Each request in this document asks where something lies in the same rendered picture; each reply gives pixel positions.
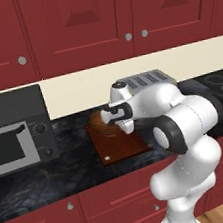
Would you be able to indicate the black oven knob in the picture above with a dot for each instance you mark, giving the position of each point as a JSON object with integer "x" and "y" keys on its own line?
{"x": 39, "y": 128}
{"x": 47, "y": 151}

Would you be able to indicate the grey toaster oven door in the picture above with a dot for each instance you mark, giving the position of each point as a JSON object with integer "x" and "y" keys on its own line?
{"x": 29, "y": 146}

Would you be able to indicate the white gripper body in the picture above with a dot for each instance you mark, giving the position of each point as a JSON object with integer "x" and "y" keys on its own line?
{"x": 126, "y": 126}

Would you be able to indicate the round grey cupboard knob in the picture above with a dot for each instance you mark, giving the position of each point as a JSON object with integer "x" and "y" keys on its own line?
{"x": 69, "y": 206}
{"x": 144, "y": 33}
{"x": 22, "y": 60}
{"x": 156, "y": 207}
{"x": 128, "y": 36}

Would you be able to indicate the brown bowl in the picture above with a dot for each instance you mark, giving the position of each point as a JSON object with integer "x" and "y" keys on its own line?
{"x": 96, "y": 121}

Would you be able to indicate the silver toaster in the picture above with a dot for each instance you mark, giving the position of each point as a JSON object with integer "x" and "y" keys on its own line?
{"x": 145, "y": 78}

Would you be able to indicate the black hob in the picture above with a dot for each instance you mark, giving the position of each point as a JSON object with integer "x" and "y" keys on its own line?
{"x": 222, "y": 82}

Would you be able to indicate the dark grey toaster oven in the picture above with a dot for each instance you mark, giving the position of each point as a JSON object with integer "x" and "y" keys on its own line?
{"x": 11, "y": 104}

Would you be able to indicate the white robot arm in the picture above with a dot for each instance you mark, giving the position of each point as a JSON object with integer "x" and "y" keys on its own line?
{"x": 189, "y": 122}

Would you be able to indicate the brown wooden tray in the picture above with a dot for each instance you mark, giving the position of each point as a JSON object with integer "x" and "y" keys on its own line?
{"x": 122, "y": 147}

